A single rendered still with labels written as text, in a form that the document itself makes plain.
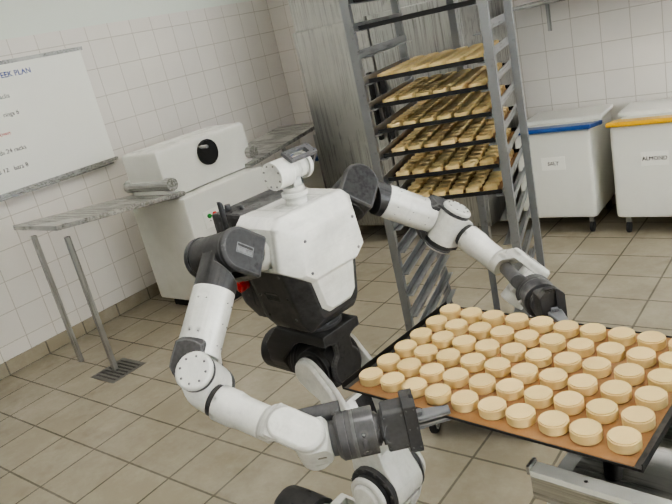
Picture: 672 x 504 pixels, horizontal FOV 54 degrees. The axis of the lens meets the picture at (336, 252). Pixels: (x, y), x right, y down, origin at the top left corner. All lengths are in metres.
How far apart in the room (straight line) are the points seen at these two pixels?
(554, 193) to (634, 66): 1.04
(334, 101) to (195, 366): 4.07
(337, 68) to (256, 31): 1.58
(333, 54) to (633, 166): 2.25
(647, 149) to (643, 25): 0.96
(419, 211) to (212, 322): 0.67
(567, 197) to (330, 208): 3.42
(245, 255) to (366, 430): 0.46
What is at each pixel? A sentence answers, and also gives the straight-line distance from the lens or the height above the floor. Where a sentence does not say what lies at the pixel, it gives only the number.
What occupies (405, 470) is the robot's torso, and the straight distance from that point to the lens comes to 1.77.
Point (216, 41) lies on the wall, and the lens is 6.17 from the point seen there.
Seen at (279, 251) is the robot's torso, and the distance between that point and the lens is 1.46.
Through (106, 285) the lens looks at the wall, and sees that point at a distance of 5.32.
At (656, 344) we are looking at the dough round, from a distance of 1.39.
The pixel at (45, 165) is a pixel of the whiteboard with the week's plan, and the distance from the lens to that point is 5.07.
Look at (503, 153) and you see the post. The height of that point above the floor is 1.18.
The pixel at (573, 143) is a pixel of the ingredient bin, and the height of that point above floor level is 0.65.
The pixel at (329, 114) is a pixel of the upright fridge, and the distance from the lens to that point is 5.27.
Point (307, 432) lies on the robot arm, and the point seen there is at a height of 1.04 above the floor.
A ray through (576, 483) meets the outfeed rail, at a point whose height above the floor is 0.90.
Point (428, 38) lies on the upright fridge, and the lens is 4.69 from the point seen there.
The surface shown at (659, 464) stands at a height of 0.84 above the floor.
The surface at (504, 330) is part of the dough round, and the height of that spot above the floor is 1.02.
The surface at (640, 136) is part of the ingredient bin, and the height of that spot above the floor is 0.66.
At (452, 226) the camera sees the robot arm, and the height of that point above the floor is 1.15.
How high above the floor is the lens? 1.69
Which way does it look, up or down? 18 degrees down
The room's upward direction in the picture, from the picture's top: 13 degrees counter-clockwise
